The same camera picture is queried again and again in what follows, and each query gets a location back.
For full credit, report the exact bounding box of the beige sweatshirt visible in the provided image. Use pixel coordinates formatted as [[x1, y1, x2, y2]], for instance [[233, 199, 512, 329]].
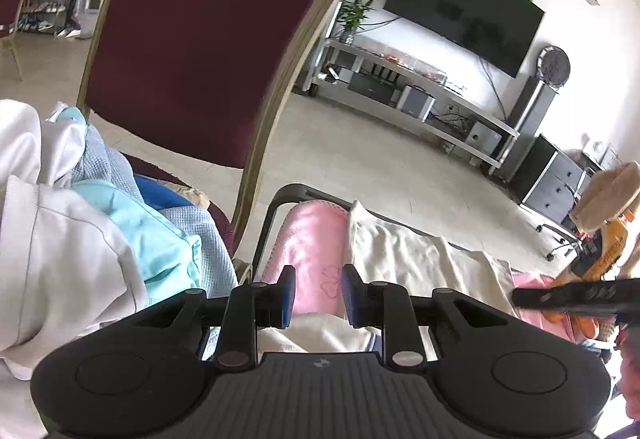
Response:
[[257, 200, 518, 355]]

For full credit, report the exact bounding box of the small white fan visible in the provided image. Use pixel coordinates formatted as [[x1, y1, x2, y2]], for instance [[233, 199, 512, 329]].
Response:
[[582, 134, 608, 160]]

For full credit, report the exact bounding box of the silver box speaker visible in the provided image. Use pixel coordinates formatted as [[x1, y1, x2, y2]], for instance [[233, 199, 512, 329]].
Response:
[[399, 84, 436, 121]]

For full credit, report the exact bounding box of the beige fleece coat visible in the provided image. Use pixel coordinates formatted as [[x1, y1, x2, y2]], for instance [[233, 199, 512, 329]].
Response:
[[569, 160, 640, 234]]

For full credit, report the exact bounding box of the orange juice bottle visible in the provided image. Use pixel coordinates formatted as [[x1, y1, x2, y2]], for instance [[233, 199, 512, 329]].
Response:
[[550, 214, 632, 325]]

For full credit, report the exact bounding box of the potted green plant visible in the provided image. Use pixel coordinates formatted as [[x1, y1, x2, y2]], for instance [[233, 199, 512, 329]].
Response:
[[336, 0, 376, 45]]

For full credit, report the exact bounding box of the metal television stand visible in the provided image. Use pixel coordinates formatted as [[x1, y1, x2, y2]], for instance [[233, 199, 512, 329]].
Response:
[[306, 38, 521, 176]]

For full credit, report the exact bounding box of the black drawer cabinet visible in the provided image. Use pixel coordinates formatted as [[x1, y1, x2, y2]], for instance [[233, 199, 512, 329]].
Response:
[[510, 134, 598, 226]]

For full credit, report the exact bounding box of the tan cloth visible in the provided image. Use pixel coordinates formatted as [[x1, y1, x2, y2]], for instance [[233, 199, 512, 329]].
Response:
[[172, 186, 213, 211]]

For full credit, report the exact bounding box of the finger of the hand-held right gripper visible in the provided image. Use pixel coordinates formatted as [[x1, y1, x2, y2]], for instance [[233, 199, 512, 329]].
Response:
[[512, 278, 640, 316]]

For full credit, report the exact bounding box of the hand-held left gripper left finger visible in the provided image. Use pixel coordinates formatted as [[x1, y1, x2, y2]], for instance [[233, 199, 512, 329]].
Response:
[[127, 265, 297, 367]]

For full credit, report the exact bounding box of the light blue knit garment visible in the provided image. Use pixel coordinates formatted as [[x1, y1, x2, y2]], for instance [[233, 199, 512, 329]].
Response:
[[70, 124, 238, 300]]

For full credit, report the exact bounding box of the white garment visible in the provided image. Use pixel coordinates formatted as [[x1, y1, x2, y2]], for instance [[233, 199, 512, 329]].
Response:
[[0, 98, 151, 380]]

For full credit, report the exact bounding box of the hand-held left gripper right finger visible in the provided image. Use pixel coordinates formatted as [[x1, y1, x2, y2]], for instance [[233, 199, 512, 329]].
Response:
[[341, 264, 518, 367]]

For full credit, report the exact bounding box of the pink printed towel blanket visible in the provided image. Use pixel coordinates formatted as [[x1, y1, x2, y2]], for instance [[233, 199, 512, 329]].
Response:
[[260, 199, 621, 360]]

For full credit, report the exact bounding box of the round dark decorative plate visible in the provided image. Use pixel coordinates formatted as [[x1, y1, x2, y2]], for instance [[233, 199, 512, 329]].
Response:
[[537, 46, 572, 87]]

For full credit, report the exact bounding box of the cyan garment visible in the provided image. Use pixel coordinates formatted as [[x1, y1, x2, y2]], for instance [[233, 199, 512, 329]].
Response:
[[50, 105, 203, 306]]

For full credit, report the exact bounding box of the pink towel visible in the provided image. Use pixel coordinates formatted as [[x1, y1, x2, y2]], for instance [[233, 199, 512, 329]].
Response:
[[249, 183, 361, 280]]

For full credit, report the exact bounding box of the tall grey floor speaker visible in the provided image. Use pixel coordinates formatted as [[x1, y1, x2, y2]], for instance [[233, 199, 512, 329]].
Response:
[[497, 76, 558, 182]]

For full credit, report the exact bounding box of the wall television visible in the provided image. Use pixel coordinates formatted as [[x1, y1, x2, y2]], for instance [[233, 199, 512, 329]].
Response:
[[383, 0, 546, 79]]

